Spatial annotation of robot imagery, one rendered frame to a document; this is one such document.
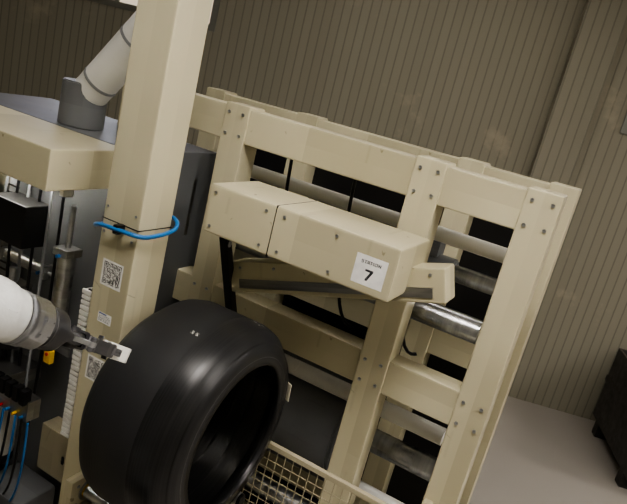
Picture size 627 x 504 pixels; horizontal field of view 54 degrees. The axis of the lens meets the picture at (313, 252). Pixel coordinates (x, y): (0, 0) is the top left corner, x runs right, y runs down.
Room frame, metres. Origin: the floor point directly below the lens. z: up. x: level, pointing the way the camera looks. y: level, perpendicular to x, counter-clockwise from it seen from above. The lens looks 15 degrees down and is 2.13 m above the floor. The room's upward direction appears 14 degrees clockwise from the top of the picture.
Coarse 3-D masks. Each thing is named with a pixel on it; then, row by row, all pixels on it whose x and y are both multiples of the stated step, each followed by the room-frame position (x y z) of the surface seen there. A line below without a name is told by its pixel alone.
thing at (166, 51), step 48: (144, 0) 1.59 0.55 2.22; (192, 0) 1.60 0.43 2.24; (144, 48) 1.58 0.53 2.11; (192, 48) 1.62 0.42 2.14; (144, 96) 1.57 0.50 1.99; (192, 96) 1.66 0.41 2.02; (144, 144) 1.56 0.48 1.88; (144, 192) 1.55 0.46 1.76; (144, 240) 1.58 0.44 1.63; (96, 288) 1.60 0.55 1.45; (144, 288) 1.61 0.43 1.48; (96, 336) 1.59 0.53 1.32
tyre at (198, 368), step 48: (144, 336) 1.41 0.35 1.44; (240, 336) 1.46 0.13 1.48; (96, 384) 1.35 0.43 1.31; (144, 384) 1.31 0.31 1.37; (192, 384) 1.31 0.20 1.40; (240, 384) 1.80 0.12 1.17; (96, 432) 1.29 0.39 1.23; (144, 432) 1.25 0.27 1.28; (192, 432) 1.27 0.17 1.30; (240, 432) 1.73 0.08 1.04; (96, 480) 1.30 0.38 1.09; (144, 480) 1.23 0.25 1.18; (192, 480) 1.61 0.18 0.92; (240, 480) 1.55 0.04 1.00
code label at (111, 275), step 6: (108, 264) 1.58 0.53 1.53; (114, 264) 1.58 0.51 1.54; (102, 270) 1.59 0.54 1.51; (108, 270) 1.58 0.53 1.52; (114, 270) 1.57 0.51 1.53; (120, 270) 1.57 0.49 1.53; (102, 276) 1.59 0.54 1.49; (108, 276) 1.58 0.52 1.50; (114, 276) 1.57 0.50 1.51; (120, 276) 1.56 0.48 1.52; (102, 282) 1.59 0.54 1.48; (108, 282) 1.58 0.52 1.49; (114, 282) 1.57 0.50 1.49; (120, 282) 1.56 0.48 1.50; (114, 288) 1.57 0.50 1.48
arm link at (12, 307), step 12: (0, 276) 0.87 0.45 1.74; (0, 288) 0.85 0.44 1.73; (12, 288) 0.87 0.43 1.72; (0, 300) 0.84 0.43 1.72; (12, 300) 0.86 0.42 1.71; (24, 300) 0.89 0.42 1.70; (0, 312) 0.83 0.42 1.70; (12, 312) 0.85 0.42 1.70; (24, 312) 0.88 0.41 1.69; (0, 324) 0.84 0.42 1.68; (12, 324) 0.85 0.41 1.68; (24, 324) 0.88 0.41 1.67; (0, 336) 0.85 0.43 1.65; (12, 336) 0.87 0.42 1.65
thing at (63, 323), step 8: (56, 312) 0.96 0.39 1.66; (64, 312) 0.98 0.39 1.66; (56, 320) 0.95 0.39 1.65; (64, 320) 0.96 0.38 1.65; (56, 328) 0.94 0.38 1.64; (64, 328) 0.96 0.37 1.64; (56, 336) 0.94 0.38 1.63; (64, 336) 0.95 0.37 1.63; (72, 336) 0.97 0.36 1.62; (80, 336) 0.98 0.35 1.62; (48, 344) 0.94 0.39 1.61; (56, 344) 0.95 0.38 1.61; (72, 344) 0.97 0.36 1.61; (80, 344) 0.99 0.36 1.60
